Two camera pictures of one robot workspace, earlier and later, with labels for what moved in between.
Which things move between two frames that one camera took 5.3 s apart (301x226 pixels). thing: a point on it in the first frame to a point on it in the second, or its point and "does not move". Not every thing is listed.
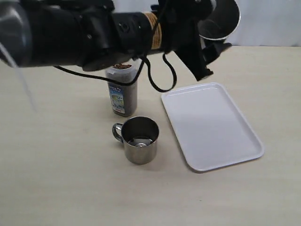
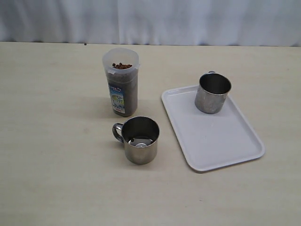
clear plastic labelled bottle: (124, 99) does not move
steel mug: (139, 135) does not move
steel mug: (224, 20) to (213, 88)
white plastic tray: (210, 129) does not move
